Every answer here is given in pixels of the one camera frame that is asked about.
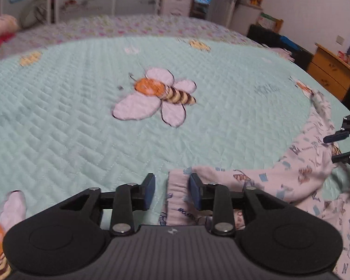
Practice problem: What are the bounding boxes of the floral long pillow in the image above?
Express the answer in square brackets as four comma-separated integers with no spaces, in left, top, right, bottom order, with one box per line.
[0,14,19,40]

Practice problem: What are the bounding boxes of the sliding-door wardrobe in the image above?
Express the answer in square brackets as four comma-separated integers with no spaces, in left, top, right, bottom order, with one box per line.
[0,0,164,25]

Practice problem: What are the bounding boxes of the dark chair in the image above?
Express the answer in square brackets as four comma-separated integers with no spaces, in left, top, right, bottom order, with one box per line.
[246,24,314,70]

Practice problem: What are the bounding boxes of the pink cloth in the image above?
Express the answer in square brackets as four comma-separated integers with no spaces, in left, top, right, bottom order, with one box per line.
[271,47,296,62]

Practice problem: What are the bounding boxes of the printed white pajama top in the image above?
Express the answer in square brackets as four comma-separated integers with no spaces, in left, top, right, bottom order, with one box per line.
[309,191,350,280]

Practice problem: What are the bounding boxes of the white door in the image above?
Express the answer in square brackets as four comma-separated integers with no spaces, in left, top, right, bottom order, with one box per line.
[206,0,241,28]

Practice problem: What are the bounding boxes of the mint bee-print quilted bedspread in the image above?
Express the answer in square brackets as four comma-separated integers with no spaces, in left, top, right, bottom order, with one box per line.
[0,33,350,280]

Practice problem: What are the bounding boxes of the wooden desk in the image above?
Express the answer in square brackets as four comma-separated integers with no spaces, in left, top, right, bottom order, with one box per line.
[306,43,350,101]

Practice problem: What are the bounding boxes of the grey hoops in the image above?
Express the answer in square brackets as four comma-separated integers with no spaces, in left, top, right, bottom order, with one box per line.
[19,0,51,30]

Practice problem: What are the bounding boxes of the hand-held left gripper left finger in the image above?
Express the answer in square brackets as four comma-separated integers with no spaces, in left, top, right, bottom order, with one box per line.
[44,173,156,236]

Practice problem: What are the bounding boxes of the printed white pajama pants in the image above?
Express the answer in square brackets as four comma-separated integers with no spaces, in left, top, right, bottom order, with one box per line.
[159,89,343,231]

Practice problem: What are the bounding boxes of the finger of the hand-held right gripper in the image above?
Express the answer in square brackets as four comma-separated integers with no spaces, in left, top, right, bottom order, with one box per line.
[332,151,350,175]
[323,113,350,144]

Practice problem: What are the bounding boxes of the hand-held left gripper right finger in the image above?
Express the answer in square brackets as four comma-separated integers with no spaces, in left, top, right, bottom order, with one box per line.
[189,173,298,235]

